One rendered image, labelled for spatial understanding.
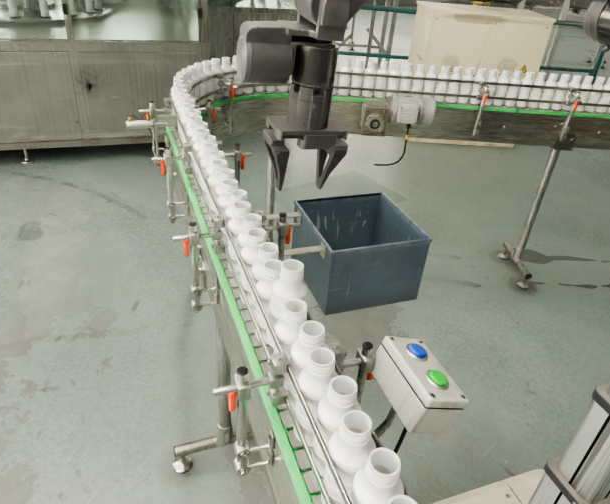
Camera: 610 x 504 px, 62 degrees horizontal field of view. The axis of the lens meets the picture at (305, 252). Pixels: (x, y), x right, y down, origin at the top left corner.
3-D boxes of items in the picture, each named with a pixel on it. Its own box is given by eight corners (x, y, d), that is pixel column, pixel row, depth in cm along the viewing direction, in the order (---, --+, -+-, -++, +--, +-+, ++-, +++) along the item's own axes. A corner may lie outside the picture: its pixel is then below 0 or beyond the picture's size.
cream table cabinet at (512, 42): (494, 127, 553) (527, 9, 490) (516, 148, 501) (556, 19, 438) (395, 121, 546) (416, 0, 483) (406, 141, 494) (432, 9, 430)
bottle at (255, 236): (244, 310, 103) (245, 241, 94) (237, 293, 108) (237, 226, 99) (272, 306, 105) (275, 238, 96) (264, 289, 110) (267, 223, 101)
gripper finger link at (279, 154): (257, 180, 76) (262, 118, 71) (302, 178, 78) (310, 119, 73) (270, 200, 71) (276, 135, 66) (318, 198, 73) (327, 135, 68)
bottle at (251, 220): (254, 295, 108) (255, 228, 99) (231, 284, 110) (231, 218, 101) (270, 281, 112) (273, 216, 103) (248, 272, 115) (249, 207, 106)
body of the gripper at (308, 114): (264, 127, 72) (268, 74, 68) (330, 128, 75) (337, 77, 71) (277, 144, 67) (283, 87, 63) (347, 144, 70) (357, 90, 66)
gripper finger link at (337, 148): (280, 179, 77) (287, 119, 72) (323, 178, 80) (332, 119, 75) (294, 199, 72) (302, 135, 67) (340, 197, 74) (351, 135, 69)
